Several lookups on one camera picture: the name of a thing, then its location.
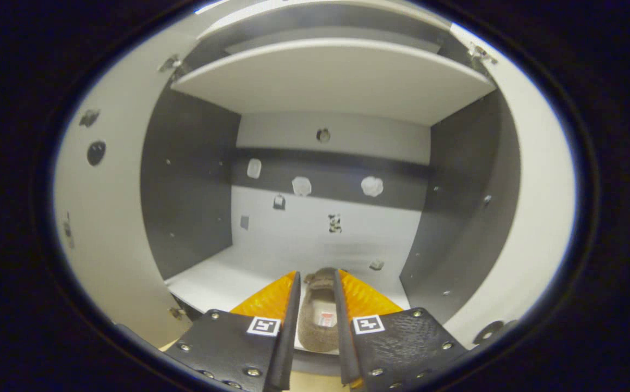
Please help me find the brown fuzzy shoe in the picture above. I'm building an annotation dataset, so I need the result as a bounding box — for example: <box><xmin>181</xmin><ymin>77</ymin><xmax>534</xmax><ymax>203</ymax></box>
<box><xmin>297</xmin><ymin>267</ymin><xmax>343</xmax><ymax>353</ymax></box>

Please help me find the white cabinet door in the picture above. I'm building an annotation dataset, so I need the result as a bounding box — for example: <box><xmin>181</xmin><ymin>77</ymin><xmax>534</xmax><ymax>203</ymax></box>
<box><xmin>53</xmin><ymin>24</ymin><xmax>201</xmax><ymax>349</ymax></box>
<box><xmin>446</xmin><ymin>22</ymin><xmax>578</xmax><ymax>349</ymax></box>

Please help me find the white and grey shoe cabinet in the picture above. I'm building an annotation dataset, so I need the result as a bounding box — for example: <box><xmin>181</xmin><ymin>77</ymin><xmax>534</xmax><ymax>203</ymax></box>
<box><xmin>140</xmin><ymin>0</ymin><xmax>522</xmax><ymax>376</ymax></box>

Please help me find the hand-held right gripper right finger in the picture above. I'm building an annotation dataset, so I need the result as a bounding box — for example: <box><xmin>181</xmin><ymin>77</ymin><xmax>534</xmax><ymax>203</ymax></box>
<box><xmin>332</xmin><ymin>269</ymin><xmax>468</xmax><ymax>392</ymax></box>

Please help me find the white cabinet shelf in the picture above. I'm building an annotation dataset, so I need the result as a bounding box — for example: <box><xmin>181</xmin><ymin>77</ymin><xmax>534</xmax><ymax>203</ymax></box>
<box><xmin>171</xmin><ymin>38</ymin><xmax>498</xmax><ymax>127</ymax></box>

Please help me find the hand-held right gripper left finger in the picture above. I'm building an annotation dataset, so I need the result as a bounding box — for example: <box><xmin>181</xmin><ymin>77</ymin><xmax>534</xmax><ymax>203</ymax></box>
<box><xmin>164</xmin><ymin>271</ymin><xmax>301</xmax><ymax>392</ymax></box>

